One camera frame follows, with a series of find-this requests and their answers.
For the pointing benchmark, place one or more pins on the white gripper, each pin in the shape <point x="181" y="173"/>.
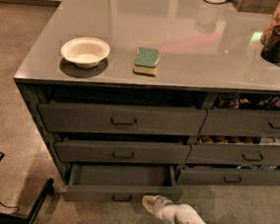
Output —
<point x="162" y="206"/>

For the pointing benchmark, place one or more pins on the grey drawer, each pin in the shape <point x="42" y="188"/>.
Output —
<point x="120" y="183"/>
<point x="65" y="117"/>
<point x="231" y="177"/>
<point x="121" y="152"/>
<point x="240" y="122"/>
<point x="224" y="154"/>

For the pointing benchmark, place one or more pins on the grey drawer cabinet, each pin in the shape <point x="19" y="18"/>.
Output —
<point x="151" y="94"/>

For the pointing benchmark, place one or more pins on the green and yellow sponge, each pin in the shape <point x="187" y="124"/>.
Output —
<point x="146" y="61"/>

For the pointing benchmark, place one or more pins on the white paper bowl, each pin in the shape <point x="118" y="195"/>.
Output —
<point x="85" y="52"/>

